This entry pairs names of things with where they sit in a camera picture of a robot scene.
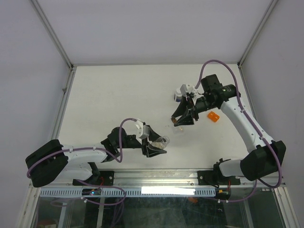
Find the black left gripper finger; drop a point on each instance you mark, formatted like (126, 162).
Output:
(151, 151)
(153, 136)

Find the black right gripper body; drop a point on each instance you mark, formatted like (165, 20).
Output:
(201, 104)

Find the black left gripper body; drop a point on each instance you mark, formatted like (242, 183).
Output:
(144, 142)

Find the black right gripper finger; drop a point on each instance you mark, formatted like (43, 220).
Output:
(185, 119)
(182, 110)

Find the clear glass pill vial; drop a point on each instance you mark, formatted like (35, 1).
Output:
(161, 143)

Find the orange pill organizer box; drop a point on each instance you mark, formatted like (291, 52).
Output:
(213, 116)

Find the clear pill organizer box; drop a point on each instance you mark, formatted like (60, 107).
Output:
(178, 130)

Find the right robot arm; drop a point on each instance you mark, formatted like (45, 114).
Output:
(265, 155)

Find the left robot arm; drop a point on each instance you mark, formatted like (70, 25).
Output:
(54, 162)

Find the white pill bottle blue label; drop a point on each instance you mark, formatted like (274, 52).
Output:
(177, 95)

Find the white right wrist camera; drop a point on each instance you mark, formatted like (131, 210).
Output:
(188, 90)

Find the aluminium mounting rail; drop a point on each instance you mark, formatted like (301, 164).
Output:
(130, 178)

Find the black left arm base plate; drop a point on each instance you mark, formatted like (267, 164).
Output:
(104, 178)

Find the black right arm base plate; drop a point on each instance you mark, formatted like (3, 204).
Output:
(209, 177)

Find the aluminium frame left post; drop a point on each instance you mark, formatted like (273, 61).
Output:
(51, 32)

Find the aluminium frame post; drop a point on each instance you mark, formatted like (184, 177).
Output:
(268, 12)
(51, 32)

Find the grey slotted cable duct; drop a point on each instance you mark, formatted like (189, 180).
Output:
(128, 192)

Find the aluminium frame right post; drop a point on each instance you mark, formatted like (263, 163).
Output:
(268, 12)

